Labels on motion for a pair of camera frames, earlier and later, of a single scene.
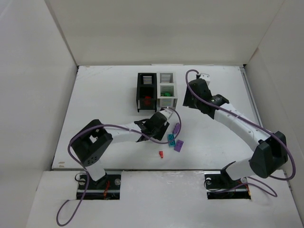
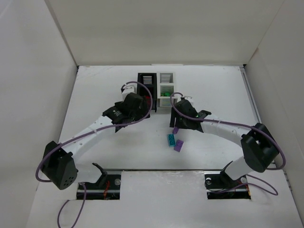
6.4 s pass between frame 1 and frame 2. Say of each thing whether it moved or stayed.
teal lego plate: stayed
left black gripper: moved
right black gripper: moved
